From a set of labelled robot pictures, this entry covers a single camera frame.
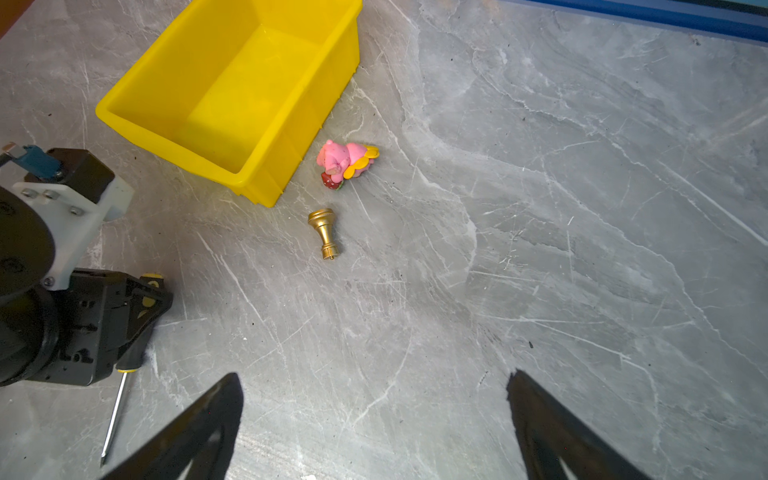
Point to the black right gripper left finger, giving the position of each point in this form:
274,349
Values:
198,444

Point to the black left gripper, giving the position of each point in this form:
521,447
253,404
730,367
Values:
98,322

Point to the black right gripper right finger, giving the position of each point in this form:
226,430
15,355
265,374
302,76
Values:
553,441

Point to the black yellow screwdriver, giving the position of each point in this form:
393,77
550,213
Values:
130,362

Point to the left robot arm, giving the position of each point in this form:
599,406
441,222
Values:
29,322

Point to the yellow plastic bin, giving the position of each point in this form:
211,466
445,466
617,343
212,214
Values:
236,91

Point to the gold chess piece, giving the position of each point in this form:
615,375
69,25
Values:
322,222

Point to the pink toy figure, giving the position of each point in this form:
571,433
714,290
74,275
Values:
342,162

